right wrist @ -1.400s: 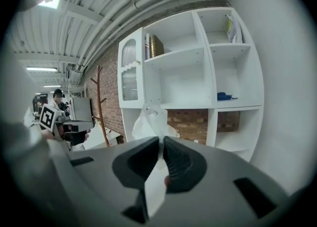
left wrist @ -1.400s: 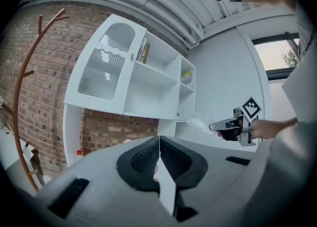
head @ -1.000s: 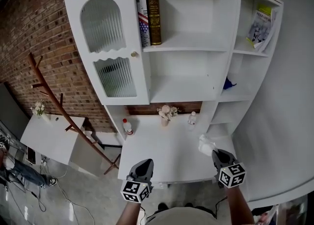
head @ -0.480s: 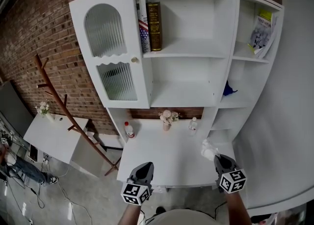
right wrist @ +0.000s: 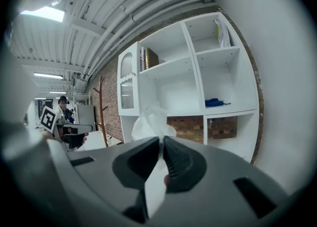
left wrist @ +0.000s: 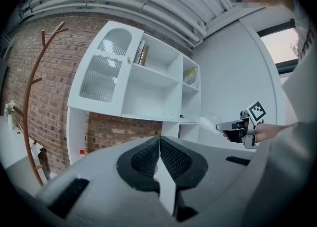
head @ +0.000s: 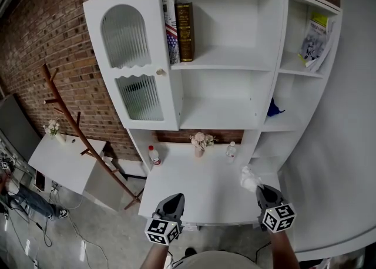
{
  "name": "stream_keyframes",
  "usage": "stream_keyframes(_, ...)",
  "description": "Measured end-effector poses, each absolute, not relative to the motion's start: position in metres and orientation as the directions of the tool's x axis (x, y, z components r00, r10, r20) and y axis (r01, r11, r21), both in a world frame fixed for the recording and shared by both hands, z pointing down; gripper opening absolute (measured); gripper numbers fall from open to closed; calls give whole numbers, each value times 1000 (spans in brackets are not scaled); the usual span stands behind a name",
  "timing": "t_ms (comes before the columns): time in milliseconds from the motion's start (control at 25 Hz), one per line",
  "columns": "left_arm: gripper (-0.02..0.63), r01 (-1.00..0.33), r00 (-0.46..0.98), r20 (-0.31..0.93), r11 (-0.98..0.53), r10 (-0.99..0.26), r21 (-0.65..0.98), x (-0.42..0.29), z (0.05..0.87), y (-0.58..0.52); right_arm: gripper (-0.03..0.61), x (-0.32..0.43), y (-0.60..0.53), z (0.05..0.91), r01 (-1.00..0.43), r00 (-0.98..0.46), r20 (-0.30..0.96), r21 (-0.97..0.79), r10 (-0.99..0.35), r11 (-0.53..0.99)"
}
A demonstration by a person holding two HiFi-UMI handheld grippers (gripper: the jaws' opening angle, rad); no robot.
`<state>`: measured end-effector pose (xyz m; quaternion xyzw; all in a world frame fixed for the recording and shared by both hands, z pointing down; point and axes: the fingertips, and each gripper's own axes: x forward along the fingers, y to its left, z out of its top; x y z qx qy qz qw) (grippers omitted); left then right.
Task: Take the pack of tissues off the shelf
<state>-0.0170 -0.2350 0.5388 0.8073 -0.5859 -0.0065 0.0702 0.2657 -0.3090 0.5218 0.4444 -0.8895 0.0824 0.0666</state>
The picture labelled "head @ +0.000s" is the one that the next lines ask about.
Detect wooden coat rack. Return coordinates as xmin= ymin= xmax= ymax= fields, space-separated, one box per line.
xmin=41 ymin=63 xmax=145 ymax=211

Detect person's light shirt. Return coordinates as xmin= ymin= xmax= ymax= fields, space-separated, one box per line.
xmin=168 ymin=250 xmax=263 ymax=269

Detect green and white magazine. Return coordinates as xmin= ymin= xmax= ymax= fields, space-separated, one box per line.
xmin=297 ymin=12 xmax=336 ymax=73

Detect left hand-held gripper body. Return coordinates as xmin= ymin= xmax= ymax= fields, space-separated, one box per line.
xmin=144 ymin=193 xmax=186 ymax=246

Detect white cabinet door ribbed glass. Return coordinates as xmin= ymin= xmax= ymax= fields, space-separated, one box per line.
xmin=82 ymin=0 xmax=180 ymax=132

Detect white table top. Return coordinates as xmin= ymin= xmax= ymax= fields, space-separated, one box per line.
xmin=137 ymin=141 xmax=283 ymax=228

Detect grey cabinet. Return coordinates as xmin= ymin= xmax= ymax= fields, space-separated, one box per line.
xmin=0 ymin=93 xmax=42 ymax=163

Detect white object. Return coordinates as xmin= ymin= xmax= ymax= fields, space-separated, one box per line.
xmin=240 ymin=165 xmax=263 ymax=194

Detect person's left forearm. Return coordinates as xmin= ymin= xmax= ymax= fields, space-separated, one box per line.
xmin=143 ymin=243 xmax=173 ymax=269

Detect person's right forearm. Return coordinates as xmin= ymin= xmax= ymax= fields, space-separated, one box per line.
xmin=268 ymin=228 xmax=301 ymax=269

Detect small white table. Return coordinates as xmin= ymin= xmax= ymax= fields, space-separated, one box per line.
xmin=27 ymin=133 xmax=125 ymax=212

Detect blue cloth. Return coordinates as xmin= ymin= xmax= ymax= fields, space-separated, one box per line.
xmin=267 ymin=97 xmax=287 ymax=117

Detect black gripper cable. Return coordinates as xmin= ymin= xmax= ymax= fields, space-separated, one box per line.
xmin=254 ymin=241 xmax=273 ymax=263

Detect flag print book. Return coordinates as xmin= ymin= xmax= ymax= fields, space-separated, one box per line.
xmin=162 ymin=0 xmax=181 ymax=65

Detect white floor cable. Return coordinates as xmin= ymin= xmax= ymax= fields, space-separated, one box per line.
xmin=68 ymin=214 xmax=110 ymax=269

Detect clear water bottle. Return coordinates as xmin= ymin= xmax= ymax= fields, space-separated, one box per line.
xmin=225 ymin=141 xmax=237 ymax=166

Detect white flowers in vase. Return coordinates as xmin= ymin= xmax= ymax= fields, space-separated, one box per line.
xmin=43 ymin=117 xmax=66 ymax=145

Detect brown gold book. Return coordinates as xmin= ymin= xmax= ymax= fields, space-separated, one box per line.
xmin=174 ymin=1 xmax=196 ymax=63

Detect red cap white bottle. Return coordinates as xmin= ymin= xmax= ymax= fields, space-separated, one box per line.
xmin=147 ymin=144 xmax=162 ymax=167

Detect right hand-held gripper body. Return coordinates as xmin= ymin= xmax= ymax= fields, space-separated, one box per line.
xmin=254 ymin=184 xmax=297 ymax=233

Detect pink flowers in vase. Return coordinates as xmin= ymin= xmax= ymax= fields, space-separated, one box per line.
xmin=189 ymin=132 xmax=217 ymax=159

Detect white shelf cabinet with desk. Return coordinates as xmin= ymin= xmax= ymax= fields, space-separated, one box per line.
xmin=82 ymin=0 xmax=343 ymax=172

